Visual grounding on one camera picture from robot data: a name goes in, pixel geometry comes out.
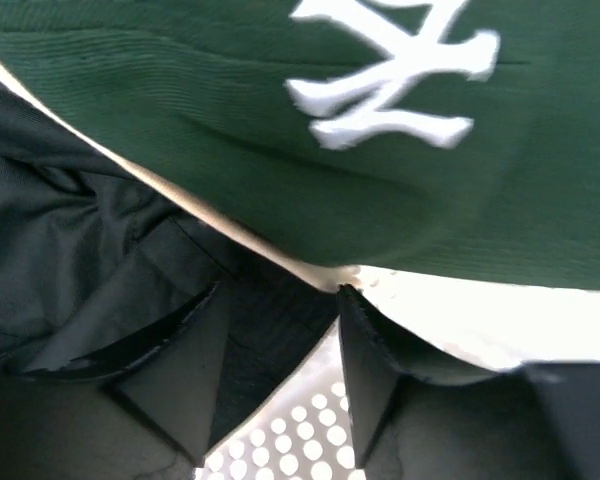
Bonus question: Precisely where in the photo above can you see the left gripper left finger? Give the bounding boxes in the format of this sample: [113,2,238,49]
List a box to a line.
[0,283,230,479]

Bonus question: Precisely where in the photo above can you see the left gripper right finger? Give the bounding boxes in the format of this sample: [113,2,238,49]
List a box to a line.
[337,286,600,480]

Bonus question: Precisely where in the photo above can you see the beige bucket hat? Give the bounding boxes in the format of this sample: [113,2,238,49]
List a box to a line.
[0,28,600,392]

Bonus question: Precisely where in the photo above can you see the white perforated plastic basket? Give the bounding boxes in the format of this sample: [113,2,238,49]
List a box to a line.
[194,327,366,480]

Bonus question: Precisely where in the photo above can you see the dark green baseball cap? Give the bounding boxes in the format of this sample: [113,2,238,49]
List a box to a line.
[0,1,600,290]

